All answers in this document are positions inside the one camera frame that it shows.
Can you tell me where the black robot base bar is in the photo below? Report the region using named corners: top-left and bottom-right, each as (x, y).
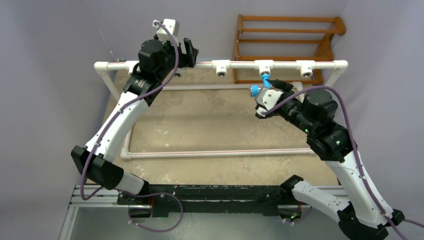
top-left (117, 184), bottom-right (308, 221)

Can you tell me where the white PVC pipe frame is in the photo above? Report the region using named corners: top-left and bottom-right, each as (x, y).
top-left (88, 60), bottom-right (349, 161)

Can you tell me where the wooden rack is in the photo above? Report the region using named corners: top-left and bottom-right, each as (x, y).
top-left (231, 13), bottom-right (347, 86)

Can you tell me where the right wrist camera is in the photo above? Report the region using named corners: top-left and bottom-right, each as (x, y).
top-left (254, 87), bottom-right (284, 115)

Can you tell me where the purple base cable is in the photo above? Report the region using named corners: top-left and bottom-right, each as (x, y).
top-left (283, 205), bottom-right (313, 226)
top-left (128, 192), bottom-right (184, 233)

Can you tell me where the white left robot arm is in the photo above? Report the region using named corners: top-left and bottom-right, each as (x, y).
top-left (71, 38), bottom-right (199, 205)

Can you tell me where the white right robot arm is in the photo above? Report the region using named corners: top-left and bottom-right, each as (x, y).
top-left (249, 79), bottom-right (405, 240)

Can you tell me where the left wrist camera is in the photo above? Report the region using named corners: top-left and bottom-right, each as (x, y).
top-left (152, 18), bottom-right (180, 43)

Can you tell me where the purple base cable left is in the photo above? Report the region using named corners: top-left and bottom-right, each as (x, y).
top-left (128, 192), bottom-right (184, 233)

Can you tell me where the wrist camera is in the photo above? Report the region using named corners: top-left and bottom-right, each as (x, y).
top-left (152, 18), bottom-right (180, 43)
top-left (254, 87), bottom-right (284, 115)

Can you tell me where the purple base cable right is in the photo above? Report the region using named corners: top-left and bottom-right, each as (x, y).
top-left (283, 205), bottom-right (313, 226)

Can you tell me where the blue plastic water faucet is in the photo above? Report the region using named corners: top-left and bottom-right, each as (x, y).
top-left (248, 73), bottom-right (272, 98)

